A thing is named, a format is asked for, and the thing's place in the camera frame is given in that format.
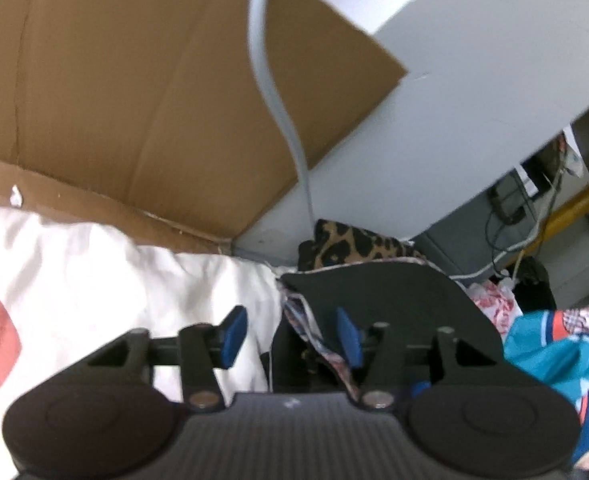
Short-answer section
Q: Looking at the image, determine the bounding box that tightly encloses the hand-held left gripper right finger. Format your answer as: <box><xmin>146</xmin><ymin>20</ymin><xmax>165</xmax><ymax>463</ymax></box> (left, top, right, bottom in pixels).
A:
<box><xmin>335</xmin><ymin>307</ymin><xmax>505</xmax><ymax>409</ymax></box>

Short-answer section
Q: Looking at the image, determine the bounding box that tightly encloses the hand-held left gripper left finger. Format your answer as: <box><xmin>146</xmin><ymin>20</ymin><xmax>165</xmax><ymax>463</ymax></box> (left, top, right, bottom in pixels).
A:
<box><xmin>82</xmin><ymin>306</ymin><xmax>249</xmax><ymax>409</ymax></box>

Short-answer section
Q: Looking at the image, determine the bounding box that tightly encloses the bear-patterned shorts black lining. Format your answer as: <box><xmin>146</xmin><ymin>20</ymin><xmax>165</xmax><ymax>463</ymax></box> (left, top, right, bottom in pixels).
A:
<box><xmin>269</xmin><ymin>257</ymin><xmax>505</xmax><ymax>401</ymax></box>

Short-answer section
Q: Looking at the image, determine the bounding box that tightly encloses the leopard print garment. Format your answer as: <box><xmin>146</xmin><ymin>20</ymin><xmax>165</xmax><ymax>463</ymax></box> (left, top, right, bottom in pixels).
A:
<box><xmin>297</xmin><ymin>219</ymin><xmax>428</xmax><ymax>272</ymax></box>

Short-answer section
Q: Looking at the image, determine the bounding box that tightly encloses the red and white printed cloth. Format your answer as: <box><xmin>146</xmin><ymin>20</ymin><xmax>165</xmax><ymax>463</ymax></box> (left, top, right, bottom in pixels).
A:
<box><xmin>467</xmin><ymin>277</ymin><xmax>523</xmax><ymax>333</ymax></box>

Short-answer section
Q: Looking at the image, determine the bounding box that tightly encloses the cream bear printed blanket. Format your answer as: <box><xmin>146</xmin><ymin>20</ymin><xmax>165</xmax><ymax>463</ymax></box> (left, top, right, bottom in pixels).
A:
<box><xmin>0</xmin><ymin>202</ymin><xmax>288</xmax><ymax>480</ymax></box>

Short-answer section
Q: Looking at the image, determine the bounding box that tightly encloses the black bag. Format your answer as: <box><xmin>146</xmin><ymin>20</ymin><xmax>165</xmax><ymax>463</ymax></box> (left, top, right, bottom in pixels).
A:
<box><xmin>517</xmin><ymin>255</ymin><xmax>558</xmax><ymax>311</ymax></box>

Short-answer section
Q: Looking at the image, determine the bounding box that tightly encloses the teal cartoon printed blanket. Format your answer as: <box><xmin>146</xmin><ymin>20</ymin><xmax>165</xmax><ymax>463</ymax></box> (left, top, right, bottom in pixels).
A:
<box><xmin>502</xmin><ymin>305</ymin><xmax>589</xmax><ymax>473</ymax></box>

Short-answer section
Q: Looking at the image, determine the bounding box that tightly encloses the black power adapter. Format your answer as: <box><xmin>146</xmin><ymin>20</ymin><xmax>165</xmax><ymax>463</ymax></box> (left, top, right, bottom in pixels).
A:
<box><xmin>489</xmin><ymin>182</ymin><xmax>525</xmax><ymax>226</ymax></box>

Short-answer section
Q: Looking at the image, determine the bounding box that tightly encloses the yellow bar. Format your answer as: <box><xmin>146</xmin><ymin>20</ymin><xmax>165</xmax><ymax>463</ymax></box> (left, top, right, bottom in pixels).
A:
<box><xmin>525</xmin><ymin>180</ymin><xmax>589</xmax><ymax>246</ymax></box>

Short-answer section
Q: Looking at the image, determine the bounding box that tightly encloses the brown cardboard sheet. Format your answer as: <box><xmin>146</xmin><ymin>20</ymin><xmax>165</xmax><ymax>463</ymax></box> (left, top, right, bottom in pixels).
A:
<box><xmin>0</xmin><ymin>0</ymin><xmax>409</xmax><ymax>256</ymax></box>

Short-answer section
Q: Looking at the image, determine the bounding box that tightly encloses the white cable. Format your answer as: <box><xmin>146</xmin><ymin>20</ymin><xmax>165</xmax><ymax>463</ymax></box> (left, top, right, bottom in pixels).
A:
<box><xmin>248</xmin><ymin>0</ymin><xmax>318</xmax><ymax>226</ymax></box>

